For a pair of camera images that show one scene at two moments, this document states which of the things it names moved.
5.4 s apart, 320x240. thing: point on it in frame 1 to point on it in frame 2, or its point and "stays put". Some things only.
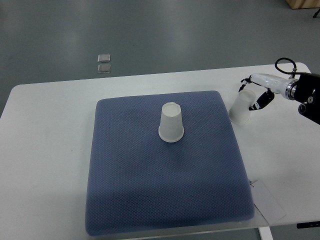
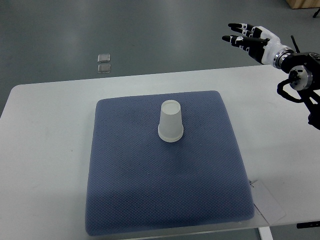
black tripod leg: x=316 y=13 stays put
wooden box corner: x=303 y=4 stays put
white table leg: x=265 y=233 stays put
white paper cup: x=239 y=112 to x=170 y=129
